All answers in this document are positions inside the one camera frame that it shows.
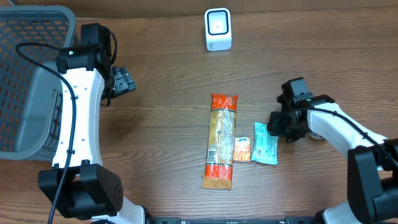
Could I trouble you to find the green lid jar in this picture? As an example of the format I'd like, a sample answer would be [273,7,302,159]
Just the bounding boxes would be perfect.
[308,131,323,140]

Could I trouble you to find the teal tissue packet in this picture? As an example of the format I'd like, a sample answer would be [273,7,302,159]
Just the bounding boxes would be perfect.
[251,122,279,166]

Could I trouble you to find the small orange snack packet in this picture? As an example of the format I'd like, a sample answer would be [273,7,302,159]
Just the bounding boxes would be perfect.
[233,137,251,162]

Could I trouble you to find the orange spaghetti package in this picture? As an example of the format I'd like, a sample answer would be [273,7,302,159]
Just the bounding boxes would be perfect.
[201,93,238,190]

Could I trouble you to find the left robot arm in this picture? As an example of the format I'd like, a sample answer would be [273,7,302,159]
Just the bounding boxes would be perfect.
[39,44,148,223]

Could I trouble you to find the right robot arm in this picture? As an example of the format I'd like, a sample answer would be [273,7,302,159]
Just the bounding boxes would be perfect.
[267,93,397,223]

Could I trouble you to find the white barcode scanner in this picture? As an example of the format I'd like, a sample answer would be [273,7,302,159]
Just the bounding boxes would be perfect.
[204,7,232,52]

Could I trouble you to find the grey plastic shopping basket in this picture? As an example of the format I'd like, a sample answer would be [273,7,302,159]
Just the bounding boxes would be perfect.
[1,6,76,161]

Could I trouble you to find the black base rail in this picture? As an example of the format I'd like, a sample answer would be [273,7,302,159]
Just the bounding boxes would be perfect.
[143,217,325,224]

